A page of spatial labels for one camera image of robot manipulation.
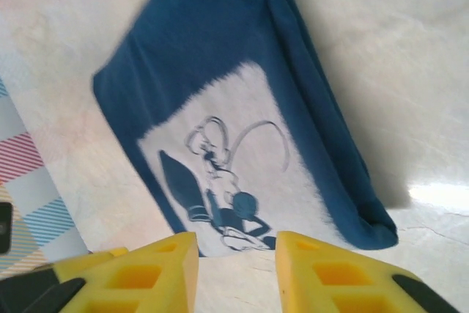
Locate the blue t-shirt white print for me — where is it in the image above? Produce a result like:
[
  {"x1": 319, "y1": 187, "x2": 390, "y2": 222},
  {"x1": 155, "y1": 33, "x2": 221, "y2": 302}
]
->
[{"x1": 90, "y1": 0, "x2": 400, "y2": 258}]

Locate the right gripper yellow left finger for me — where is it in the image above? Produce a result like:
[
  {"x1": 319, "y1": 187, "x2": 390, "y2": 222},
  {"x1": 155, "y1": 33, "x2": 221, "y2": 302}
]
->
[{"x1": 0, "y1": 231, "x2": 201, "y2": 313}]

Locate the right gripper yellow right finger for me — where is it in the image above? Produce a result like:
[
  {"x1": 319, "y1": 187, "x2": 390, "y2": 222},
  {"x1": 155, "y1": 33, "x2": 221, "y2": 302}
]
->
[{"x1": 274, "y1": 231, "x2": 462, "y2": 313}]

